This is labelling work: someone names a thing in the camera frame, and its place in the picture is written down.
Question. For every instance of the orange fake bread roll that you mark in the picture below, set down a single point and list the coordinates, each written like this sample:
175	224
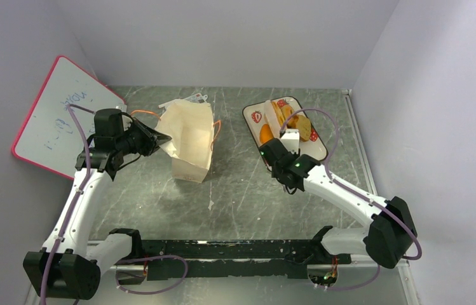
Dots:
287	112

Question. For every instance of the metal food tongs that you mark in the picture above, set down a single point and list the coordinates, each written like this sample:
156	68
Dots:
271	119

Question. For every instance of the orange fake donut bread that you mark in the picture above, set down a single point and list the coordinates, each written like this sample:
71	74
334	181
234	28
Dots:
278	113

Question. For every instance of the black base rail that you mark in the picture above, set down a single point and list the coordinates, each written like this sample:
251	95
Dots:
166	259

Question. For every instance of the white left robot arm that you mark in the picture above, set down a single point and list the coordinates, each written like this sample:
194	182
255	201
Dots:
64	267

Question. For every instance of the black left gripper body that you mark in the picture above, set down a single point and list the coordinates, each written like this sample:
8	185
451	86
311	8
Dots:
130	141

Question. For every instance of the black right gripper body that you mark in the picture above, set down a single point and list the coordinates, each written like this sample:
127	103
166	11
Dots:
274	150

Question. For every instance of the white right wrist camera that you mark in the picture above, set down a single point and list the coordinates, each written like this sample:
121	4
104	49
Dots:
290	139

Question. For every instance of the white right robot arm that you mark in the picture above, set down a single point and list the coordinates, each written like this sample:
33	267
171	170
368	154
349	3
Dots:
387	229

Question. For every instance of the pink framed whiteboard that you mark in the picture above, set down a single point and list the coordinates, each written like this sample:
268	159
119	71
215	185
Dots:
48	137

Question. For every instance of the strawberry print white tray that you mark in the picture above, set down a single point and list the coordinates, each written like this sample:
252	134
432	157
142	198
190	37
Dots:
258	125

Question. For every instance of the orange fake bread bun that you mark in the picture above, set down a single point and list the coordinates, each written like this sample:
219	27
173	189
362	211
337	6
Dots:
265	134

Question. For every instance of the beige paper gift bag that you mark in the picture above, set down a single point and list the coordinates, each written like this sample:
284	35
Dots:
193	130

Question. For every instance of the clear plastic package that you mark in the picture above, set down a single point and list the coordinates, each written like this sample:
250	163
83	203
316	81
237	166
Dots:
195	98

